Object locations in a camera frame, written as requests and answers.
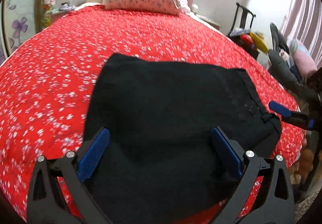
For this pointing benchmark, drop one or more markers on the floral sliding wardrobe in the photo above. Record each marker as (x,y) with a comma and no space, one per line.
(20,20)

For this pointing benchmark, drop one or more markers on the red and yellow toy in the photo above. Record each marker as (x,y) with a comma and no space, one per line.
(255,41)

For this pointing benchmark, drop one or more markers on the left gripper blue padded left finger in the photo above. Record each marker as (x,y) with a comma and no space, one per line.
(90,153)

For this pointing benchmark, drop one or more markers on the pink cushion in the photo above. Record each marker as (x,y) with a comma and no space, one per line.
(302,58)

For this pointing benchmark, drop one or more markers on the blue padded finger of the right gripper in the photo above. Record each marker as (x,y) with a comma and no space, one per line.
(279,109)

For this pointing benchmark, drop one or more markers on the bedside table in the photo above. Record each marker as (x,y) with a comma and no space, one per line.
(57,13)

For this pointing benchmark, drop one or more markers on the red floral bedspread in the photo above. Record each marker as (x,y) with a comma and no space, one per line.
(47,82)

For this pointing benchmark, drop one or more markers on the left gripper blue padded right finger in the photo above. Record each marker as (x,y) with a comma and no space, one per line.
(230,153)

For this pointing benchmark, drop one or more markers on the black wooden chair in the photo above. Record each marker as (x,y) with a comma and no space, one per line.
(241,28)

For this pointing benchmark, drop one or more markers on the black pants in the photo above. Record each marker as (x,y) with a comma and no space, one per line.
(162,164)

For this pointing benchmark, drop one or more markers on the pink striped curtain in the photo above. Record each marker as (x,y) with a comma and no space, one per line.
(304,24)

